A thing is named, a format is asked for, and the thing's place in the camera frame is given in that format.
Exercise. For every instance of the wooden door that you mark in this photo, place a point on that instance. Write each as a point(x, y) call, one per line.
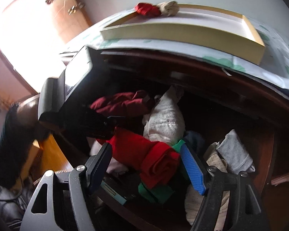
point(48, 20)

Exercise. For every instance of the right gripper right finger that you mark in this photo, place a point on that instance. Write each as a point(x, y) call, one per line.
point(245, 210)

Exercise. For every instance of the beige knitted underwear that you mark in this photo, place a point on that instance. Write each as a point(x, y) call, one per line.
point(168, 9)

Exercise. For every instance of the small red underwear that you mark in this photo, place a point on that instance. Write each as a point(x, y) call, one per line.
point(148, 10)

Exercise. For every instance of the white dotted underwear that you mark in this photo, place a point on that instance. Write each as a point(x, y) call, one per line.
point(165, 123)

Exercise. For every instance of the brass door knob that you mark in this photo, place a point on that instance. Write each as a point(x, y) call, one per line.
point(76, 8)

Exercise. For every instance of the grey folded underwear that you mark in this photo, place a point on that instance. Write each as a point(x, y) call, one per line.
point(234, 153)

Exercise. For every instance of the dark red underwear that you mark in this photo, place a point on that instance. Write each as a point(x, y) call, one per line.
point(125, 104)

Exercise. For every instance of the dark wooden dresser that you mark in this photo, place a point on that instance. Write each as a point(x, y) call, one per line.
point(212, 104)

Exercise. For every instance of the white green-patterned table cloth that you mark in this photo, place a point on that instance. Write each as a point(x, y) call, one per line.
point(273, 68)

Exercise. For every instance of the shallow gold cardboard tray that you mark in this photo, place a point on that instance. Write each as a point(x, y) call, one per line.
point(211, 27)

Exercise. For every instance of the bright red underwear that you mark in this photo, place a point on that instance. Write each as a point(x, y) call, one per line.
point(129, 148)

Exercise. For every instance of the green underwear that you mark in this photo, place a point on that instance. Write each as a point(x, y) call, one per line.
point(162, 171)

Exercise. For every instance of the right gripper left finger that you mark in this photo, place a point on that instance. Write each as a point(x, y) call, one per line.
point(59, 201)

